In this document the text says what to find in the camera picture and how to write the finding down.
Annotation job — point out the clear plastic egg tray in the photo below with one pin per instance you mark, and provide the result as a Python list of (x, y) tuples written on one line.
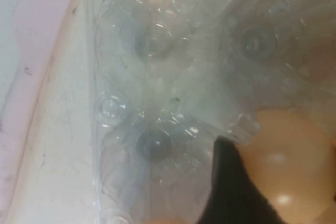
[(183, 77)]

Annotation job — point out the orange plastic egg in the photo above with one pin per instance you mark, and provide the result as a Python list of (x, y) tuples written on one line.
[(294, 155)]

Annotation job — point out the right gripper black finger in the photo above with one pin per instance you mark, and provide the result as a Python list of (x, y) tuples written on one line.
[(231, 187)]

